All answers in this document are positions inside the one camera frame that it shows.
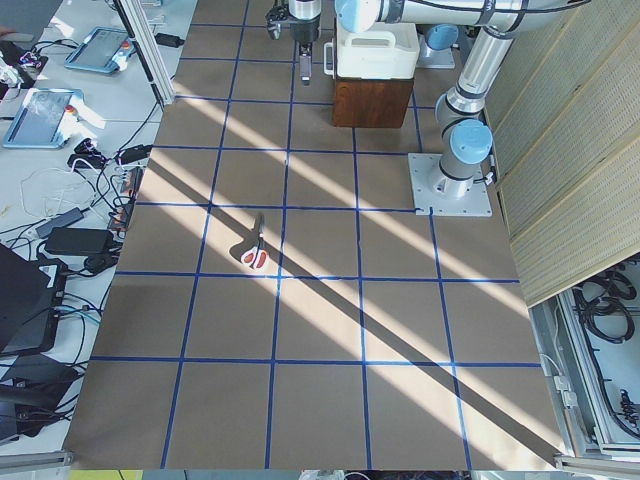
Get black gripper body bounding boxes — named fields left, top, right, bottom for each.
left=290, top=17, right=320, bottom=45

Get brown wooden drawer cabinet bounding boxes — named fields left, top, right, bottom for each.
left=332, top=77, right=414, bottom=129

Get red and white scissors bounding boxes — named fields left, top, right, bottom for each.
left=240, top=212, right=269, bottom=271

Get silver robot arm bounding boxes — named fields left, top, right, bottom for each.
left=288, top=0, right=322, bottom=86
left=335, top=1, right=585, bottom=133

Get white plastic tray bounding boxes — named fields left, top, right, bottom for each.
left=323, top=22, right=420, bottom=80

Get blue teach pendant far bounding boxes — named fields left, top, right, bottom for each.
left=64, top=27, right=135, bottom=75

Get blue teach pendant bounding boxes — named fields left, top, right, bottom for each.
left=2, top=88, right=84, bottom=149
left=64, top=27, right=135, bottom=75

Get blue teach pendant near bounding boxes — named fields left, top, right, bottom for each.
left=2, top=88, right=84, bottom=149

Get perforated beige panel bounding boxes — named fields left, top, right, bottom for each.
left=486, top=1, right=639, bottom=306

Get black power adapter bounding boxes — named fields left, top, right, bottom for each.
left=44, top=227, right=113, bottom=256

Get black laptop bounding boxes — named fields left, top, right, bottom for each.
left=1, top=246, right=67, bottom=357

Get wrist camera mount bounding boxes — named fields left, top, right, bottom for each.
left=265, top=4, right=289, bottom=40

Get aluminium frame post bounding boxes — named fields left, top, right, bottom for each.
left=113, top=0, right=175, bottom=108

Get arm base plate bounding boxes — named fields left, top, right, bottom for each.
left=408, top=153, right=492, bottom=217

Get white cable coil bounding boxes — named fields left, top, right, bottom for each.
left=20, top=166, right=94, bottom=219

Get black cable bundle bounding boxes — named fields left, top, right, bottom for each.
left=574, top=269, right=636, bottom=346

